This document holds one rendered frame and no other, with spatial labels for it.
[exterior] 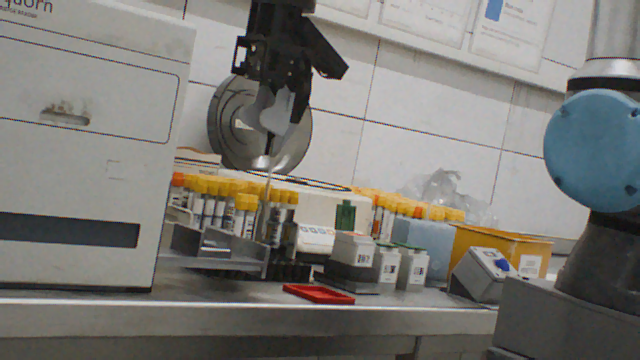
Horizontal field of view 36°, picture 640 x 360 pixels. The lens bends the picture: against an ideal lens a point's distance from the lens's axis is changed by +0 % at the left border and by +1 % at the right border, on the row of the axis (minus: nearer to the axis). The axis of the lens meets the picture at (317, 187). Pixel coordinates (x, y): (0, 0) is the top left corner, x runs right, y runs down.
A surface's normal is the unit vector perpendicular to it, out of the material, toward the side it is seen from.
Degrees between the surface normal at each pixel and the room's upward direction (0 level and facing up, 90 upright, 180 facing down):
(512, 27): 94
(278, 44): 90
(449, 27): 93
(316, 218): 90
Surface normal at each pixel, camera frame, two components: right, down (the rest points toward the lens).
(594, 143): -0.59, 0.04
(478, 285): -0.72, -0.10
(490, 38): 0.62, 0.25
